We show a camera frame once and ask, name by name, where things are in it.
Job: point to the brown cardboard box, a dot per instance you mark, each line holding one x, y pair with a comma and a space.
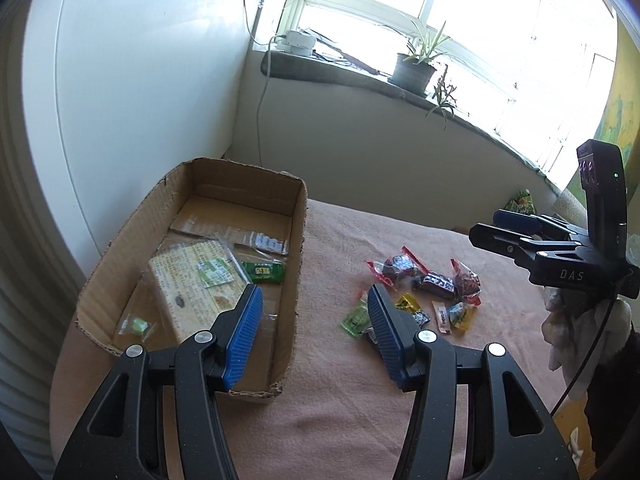
100, 300

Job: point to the pink blanket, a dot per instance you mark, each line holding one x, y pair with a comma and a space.
340, 385

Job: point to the white power adapter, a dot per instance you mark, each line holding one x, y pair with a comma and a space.
300, 40

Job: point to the lime green snack packet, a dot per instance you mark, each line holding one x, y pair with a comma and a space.
355, 317

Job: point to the yellow printed sheet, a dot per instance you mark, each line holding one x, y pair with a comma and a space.
577, 435

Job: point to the green snack bag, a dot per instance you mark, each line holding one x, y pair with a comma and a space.
520, 204

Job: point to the small dark candy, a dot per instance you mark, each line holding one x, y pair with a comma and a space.
422, 318

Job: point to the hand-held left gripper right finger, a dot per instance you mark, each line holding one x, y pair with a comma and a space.
387, 330

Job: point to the potted spider plant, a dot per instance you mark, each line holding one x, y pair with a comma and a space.
412, 72

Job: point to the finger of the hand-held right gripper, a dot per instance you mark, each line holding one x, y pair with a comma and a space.
510, 219
500, 242

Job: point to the small clear green candy packet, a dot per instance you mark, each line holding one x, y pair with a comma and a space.
135, 325

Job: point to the small yellow candy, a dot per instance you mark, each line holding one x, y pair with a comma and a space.
407, 302

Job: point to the small trailing plant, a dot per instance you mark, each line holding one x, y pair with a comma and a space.
442, 95

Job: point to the clear plastic blister strip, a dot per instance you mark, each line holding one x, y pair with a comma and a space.
267, 245

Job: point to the person's right forearm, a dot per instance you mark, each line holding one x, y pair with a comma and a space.
615, 410

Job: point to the person's right hand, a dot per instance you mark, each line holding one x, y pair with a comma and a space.
575, 330

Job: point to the large wrapped cracker packet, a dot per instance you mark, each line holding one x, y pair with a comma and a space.
190, 285

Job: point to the white ribbed panel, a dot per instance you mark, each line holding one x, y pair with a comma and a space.
30, 260

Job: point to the yellow snack packet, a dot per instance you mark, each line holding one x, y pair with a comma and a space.
462, 315

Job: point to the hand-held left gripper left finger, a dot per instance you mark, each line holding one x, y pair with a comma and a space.
245, 330

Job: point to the pink stick sachet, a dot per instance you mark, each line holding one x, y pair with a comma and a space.
442, 316

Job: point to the grey windowsill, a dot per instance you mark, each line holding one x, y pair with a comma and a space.
325, 72

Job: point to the green wrapped candy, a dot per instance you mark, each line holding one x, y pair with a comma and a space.
264, 272

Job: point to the red dried fruit packet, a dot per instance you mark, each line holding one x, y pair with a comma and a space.
466, 280

